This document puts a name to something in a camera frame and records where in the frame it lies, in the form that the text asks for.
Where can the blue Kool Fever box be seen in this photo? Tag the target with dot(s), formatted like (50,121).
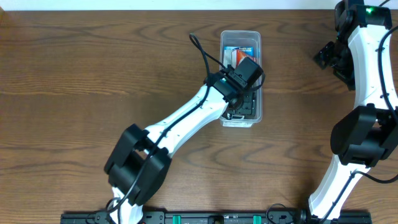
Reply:
(231,48)

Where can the white green medicine box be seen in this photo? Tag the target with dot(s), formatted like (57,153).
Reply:
(230,57)

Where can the red small box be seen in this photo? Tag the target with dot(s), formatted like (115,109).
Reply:
(241,55)

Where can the clear plastic container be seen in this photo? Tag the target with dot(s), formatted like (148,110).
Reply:
(243,38)

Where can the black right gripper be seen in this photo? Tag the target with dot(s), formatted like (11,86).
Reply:
(328,53)

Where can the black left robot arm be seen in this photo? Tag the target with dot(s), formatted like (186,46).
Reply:
(141,158)

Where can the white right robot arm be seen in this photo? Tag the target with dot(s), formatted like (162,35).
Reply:
(359,57)

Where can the dark green small box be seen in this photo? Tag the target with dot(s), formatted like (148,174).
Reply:
(231,116)

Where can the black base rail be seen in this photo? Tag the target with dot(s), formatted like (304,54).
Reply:
(273,216)

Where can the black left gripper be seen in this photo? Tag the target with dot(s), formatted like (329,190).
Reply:
(251,104)

